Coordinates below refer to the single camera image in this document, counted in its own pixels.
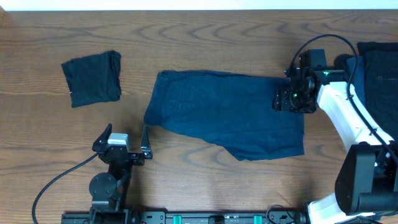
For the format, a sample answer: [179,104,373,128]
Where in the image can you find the dark blue shorts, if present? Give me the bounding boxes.
[144,70,304,161]

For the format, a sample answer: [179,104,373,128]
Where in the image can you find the black garment in pile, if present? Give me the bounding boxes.
[357,42,397,140]

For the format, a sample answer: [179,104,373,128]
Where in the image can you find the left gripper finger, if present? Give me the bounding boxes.
[93,123,113,146]
[141,125,153,159]

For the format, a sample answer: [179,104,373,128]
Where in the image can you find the folded black cloth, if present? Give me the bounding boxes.
[61,50,121,108]

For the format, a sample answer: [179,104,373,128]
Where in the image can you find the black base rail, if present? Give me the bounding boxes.
[60,208,308,224]

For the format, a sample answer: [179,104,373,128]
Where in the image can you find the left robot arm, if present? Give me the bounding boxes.
[88,124,153,224]

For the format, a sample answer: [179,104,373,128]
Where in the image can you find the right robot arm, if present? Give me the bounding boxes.
[272,49,397,223]

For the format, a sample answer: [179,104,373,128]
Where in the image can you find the blue garment in pile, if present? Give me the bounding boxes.
[352,56,366,106]

